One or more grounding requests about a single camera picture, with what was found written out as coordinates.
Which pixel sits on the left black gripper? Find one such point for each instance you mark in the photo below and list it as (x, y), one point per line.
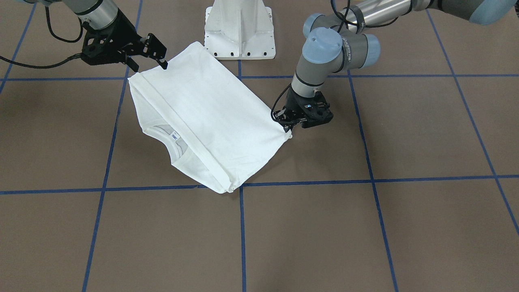
(292, 101)

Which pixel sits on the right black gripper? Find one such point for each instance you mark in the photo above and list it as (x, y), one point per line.
(120, 34)

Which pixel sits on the white long-sleeve printed shirt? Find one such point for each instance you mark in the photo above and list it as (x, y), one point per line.
(216, 130)

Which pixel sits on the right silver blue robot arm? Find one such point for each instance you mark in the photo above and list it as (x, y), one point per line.
(99, 13)

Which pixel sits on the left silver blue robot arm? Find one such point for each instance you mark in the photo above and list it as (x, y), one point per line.
(338, 42)

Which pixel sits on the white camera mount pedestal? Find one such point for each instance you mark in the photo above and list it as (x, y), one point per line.
(239, 30)

